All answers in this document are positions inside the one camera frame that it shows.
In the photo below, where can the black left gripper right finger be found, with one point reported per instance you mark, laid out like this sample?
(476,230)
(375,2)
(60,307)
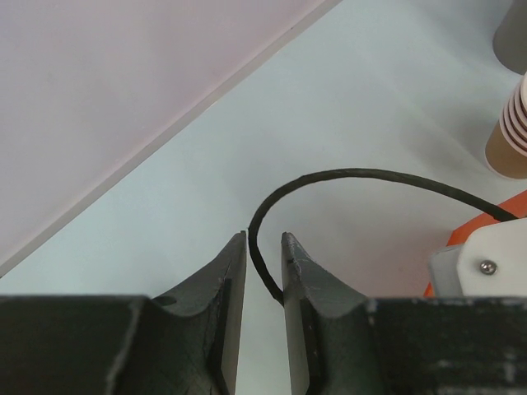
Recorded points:
(340,341)

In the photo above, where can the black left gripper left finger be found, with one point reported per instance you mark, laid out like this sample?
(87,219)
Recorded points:
(185,341)

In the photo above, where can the orange paper bag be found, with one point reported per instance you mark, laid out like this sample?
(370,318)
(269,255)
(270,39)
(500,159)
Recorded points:
(497,213)

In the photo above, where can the stacked brown paper cups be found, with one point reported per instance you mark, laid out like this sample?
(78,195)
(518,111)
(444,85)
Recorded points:
(505,151)

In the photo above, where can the grey straw holder tube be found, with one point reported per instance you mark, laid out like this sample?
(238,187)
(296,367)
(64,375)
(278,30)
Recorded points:
(509,41)

